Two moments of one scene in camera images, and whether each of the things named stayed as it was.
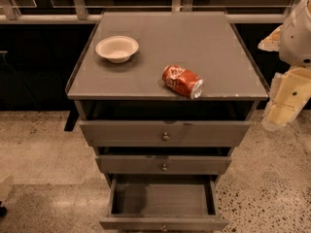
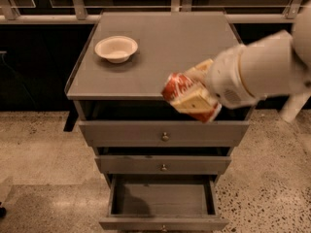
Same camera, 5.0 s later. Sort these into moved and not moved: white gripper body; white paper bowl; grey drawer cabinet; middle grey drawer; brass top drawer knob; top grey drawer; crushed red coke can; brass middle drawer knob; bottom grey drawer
Moved: white gripper body; crushed red coke can
Not moved: middle grey drawer; brass top drawer knob; bottom grey drawer; white paper bowl; brass middle drawer knob; top grey drawer; grey drawer cabinet
